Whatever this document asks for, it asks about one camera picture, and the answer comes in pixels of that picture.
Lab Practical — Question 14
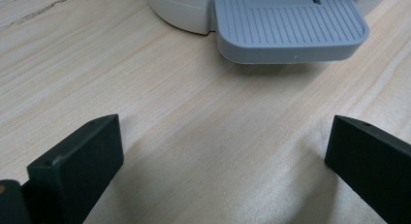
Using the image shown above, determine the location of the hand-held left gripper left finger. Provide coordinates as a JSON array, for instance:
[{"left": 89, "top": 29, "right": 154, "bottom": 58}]
[{"left": 26, "top": 113, "right": 125, "bottom": 224}]

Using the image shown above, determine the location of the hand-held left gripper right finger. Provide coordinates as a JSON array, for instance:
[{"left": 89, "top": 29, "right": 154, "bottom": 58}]
[{"left": 324, "top": 114, "right": 411, "bottom": 224}]

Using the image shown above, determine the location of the white pedal trash can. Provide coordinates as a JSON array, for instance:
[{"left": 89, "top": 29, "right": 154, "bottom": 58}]
[{"left": 143, "top": 0, "right": 392, "bottom": 65}]

